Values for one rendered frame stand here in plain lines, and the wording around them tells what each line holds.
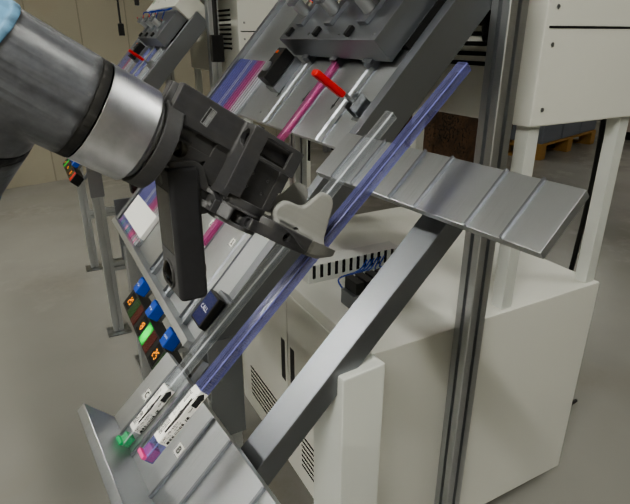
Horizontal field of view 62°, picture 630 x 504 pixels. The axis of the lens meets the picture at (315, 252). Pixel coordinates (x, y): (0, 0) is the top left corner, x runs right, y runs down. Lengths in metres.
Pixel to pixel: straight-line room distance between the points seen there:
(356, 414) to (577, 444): 1.33
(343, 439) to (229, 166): 0.35
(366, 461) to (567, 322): 0.80
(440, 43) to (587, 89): 0.38
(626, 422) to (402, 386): 1.11
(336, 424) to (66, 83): 0.44
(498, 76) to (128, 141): 0.66
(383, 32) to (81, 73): 0.56
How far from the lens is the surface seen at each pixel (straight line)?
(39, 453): 1.88
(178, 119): 0.41
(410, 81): 0.85
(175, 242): 0.44
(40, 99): 0.38
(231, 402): 0.83
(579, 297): 1.37
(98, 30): 5.11
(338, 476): 0.67
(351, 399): 0.61
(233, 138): 0.44
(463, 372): 1.11
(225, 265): 0.88
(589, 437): 1.93
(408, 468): 1.23
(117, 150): 0.39
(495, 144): 0.94
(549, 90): 1.07
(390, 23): 0.87
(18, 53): 0.38
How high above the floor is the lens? 1.16
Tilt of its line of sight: 22 degrees down
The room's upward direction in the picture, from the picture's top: straight up
